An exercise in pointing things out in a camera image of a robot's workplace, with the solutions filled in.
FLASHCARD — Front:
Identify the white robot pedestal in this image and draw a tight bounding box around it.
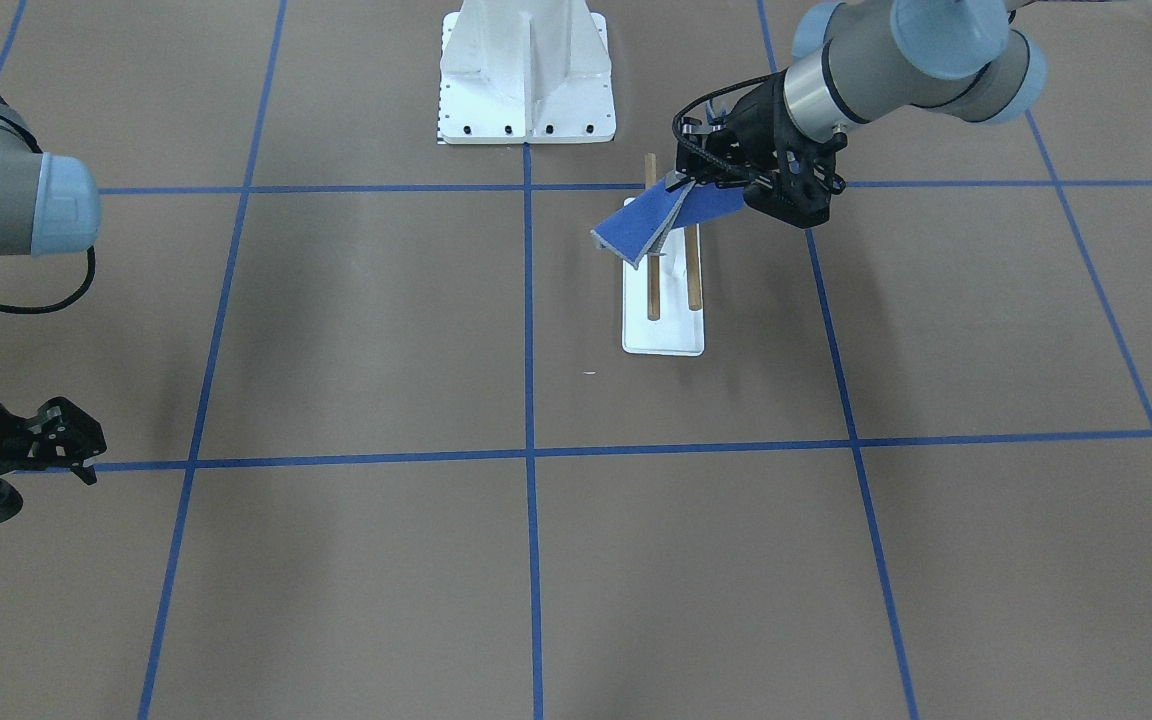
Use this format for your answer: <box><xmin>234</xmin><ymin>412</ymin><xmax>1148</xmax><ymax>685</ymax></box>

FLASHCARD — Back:
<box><xmin>435</xmin><ymin>1</ymin><xmax>617</xmax><ymax>145</ymax></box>

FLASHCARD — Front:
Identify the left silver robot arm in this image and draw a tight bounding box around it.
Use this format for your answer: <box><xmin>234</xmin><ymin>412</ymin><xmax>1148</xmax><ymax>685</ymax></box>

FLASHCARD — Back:
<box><xmin>664</xmin><ymin>1</ymin><xmax>1048</xmax><ymax>229</ymax></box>

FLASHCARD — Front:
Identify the inner wooden rack rod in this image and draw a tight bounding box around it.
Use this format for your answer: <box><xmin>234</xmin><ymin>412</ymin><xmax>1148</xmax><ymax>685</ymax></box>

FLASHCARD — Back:
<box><xmin>644</xmin><ymin>152</ymin><xmax>660</xmax><ymax>323</ymax></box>

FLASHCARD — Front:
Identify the white towel rack base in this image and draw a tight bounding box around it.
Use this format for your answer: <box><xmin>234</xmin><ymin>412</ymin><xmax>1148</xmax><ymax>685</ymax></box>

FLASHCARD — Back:
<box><xmin>621</xmin><ymin>228</ymin><xmax>705</xmax><ymax>357</ymax></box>

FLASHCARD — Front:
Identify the blue microfibre towel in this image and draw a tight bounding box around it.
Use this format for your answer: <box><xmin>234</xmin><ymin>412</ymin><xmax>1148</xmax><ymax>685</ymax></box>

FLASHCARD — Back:
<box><xmin>590</xmin><ymin>181</ymin><xmax>745</xmax><ymax>268</ymax></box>

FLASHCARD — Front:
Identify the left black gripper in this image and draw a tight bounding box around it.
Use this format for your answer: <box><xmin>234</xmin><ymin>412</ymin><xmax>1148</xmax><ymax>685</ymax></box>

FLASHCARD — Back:
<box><xmin>675</xmin><ymin>71</ymin><xmax>847</xmax><ymax>229</ymax></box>

